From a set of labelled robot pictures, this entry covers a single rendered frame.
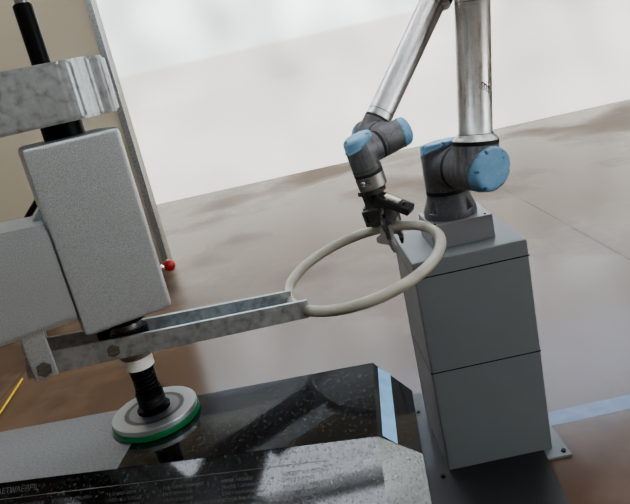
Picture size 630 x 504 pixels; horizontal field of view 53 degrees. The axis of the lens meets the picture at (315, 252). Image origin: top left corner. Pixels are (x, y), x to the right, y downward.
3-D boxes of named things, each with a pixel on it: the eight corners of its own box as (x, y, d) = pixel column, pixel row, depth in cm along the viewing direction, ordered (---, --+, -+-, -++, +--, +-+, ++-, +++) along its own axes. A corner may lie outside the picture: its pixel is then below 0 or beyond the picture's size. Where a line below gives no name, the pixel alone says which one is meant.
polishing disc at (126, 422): (212, 390, 163) (211, 386, 163) (163, 440, 145) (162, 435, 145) (148, 388, 173) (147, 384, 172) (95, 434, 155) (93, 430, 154)
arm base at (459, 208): (422, 211, 240) (418, 186, 237) (473, 202, 237) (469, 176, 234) (426, 225, 222) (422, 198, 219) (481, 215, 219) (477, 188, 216)
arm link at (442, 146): (450, 179, 236) (443, 133, 231) (480, 183, 221) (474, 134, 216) (416, 191, 231) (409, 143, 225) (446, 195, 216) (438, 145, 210)
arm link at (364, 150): (377, 128, 184) (349, 141, 181) (390, 167, 189) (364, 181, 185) (361, 128, 193) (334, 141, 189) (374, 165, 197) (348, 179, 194)
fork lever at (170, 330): (28, 385, 135) (24, 363, 134) (24, 356, 152) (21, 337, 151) (315, 321, 164) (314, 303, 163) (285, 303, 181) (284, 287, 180)
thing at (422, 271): (336, 339, 151) (332, 329, 150) (260, 293, 194) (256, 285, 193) (485, 240, 166) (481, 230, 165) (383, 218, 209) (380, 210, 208)
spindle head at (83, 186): (13, 378, 132) (-69, 170, 119) (10, 346, 151) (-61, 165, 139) (176, 317, 146) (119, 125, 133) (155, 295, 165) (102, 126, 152)
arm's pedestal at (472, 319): (413, 413, 281) (378, 233, 257) (523, 389, 280) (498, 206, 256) (439, 484, 233) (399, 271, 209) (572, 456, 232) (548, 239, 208)
